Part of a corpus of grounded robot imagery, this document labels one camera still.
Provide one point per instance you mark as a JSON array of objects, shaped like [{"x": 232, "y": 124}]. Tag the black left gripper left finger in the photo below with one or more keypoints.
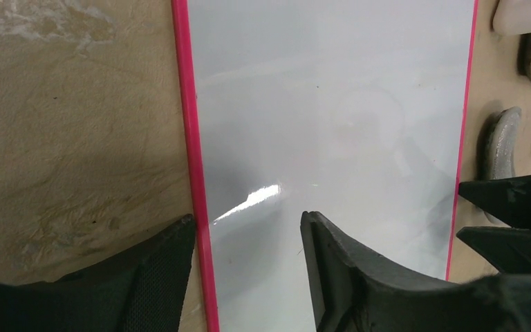
[{"x": 139, "y": 289}]

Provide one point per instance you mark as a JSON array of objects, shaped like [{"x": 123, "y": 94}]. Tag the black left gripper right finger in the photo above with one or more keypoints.
[{"x": 354, "y": 288}]

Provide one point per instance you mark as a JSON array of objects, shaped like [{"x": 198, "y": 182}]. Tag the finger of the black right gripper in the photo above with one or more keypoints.
[
  {"x": 506, "y": 249},
  {"x": 508, "y": 199}
]

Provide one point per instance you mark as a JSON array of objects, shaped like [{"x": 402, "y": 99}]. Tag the white board with pink rim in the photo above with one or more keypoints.
[{"x": 354, "y": 109}]

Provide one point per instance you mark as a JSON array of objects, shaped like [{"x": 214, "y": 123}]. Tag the white PVC pipe frame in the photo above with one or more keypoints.
[{"x": 512, "y": 17}]

